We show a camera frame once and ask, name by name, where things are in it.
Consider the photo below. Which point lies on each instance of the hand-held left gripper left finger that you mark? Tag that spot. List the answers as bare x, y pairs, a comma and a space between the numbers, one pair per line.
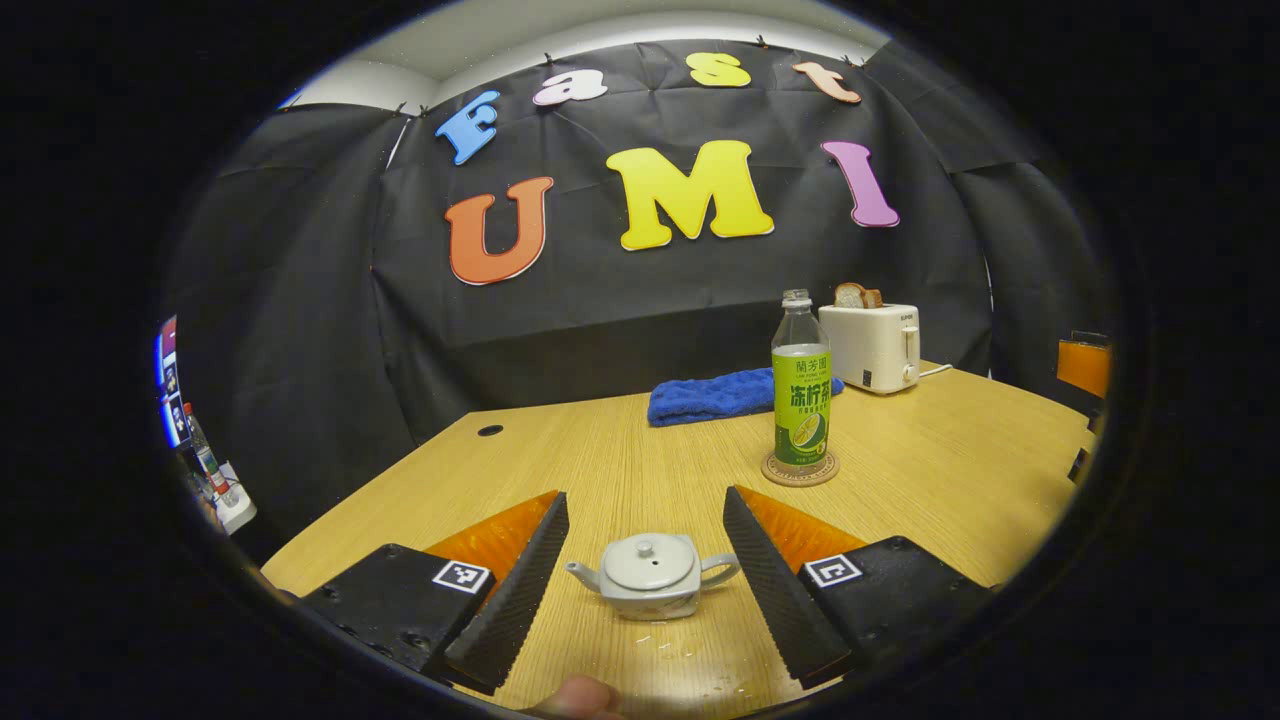
520, 600

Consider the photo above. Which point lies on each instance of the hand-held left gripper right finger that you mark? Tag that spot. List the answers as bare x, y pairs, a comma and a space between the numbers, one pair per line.
770, 590

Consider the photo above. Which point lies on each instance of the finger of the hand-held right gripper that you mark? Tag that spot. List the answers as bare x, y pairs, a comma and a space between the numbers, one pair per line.
1081, 466
1085, 368

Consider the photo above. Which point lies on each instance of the round wooden coaster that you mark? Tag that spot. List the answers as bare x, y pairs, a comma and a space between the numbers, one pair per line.
800, 479

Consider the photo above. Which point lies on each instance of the white teacup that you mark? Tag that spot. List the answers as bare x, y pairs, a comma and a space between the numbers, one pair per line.
650, 605

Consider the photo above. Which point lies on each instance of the green label water bottle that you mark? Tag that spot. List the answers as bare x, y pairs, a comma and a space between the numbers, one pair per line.
801, 400

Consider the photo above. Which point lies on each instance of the small red cap bottle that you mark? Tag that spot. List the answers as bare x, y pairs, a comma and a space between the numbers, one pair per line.
207, 455

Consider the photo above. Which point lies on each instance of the blue towel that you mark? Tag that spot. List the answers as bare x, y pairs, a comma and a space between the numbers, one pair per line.
720, 397

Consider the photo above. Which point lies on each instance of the white toaster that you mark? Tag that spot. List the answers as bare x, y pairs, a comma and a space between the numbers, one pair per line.
870, 350

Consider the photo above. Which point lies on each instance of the toast slice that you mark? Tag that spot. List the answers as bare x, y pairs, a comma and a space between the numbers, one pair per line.
855, 296

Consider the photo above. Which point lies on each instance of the wall poster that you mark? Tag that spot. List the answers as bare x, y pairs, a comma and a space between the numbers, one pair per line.
170, 385

